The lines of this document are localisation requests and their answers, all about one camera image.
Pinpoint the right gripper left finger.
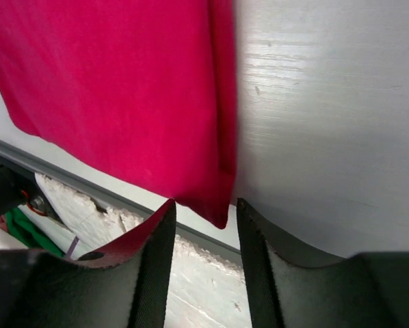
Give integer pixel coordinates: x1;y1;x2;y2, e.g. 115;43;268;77
0;200;176;327

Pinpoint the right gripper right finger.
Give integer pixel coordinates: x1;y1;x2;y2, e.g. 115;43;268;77
237;199;409;327

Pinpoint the magenta t shirt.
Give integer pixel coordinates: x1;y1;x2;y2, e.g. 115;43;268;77
0;1;237;229

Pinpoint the green cloth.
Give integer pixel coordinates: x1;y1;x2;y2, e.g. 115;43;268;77
4;208;64;257

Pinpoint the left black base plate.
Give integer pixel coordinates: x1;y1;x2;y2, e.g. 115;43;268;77
0;156;60;220

